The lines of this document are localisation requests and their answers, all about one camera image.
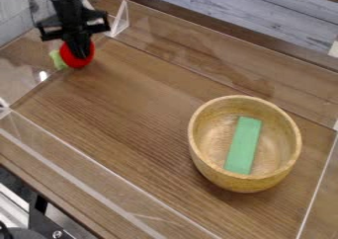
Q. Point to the clear acrylic table barrier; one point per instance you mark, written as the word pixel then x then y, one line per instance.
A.
pixel 94 136

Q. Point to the clear acrylic corner bracket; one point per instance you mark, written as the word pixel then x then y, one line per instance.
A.
pixel 118 22

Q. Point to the black metal frame bracket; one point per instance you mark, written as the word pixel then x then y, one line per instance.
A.
pixel 40 223

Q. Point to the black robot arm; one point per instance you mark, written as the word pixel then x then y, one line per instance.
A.
pixel 72 25

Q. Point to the green rectangular block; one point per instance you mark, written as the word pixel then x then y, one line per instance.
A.
pixel 241 151

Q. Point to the red plush strawberry toy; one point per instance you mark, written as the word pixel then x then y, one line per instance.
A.
pixel 64 58

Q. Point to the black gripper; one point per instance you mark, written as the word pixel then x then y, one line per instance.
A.
pixel 73 20

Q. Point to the wooden bowl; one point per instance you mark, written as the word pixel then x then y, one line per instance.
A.
pixel 209 133

